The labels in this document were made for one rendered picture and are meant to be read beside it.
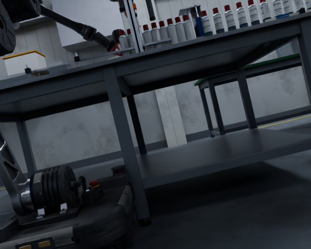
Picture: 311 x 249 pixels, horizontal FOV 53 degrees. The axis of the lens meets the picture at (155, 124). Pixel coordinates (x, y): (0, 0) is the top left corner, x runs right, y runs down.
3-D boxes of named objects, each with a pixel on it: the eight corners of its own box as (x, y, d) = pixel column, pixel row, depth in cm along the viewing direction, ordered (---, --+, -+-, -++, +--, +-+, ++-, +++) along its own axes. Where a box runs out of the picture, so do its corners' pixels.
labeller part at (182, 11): (198, 11, 209) (198, 10, 209) (201, 5, 198) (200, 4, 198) (178, 16, 209) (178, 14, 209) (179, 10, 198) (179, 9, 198)
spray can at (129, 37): (137, 62, 199) (129, 30, 199) (142, 60, 195) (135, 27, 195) (131, 62, 195) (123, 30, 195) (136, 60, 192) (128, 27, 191)
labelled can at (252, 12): (260, 32, 197) (252, 0, 197) (262, 30, 192) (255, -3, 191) (252, 34, 197) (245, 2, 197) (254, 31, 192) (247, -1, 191)
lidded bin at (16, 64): (49, 72, 477) (45, 55, 477) (40, 68, 437) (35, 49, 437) (19, 80, 478) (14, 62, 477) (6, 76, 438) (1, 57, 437)
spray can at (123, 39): (131, 61, 191) (123, 28, 190) (123, 63, 192) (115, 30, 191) (134, 62, 196) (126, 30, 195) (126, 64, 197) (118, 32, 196)
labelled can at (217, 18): (225, 40, 197) (218, 9, 197) (227, 38, 192) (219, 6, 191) (217, 42, 197) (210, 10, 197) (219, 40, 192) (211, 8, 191)
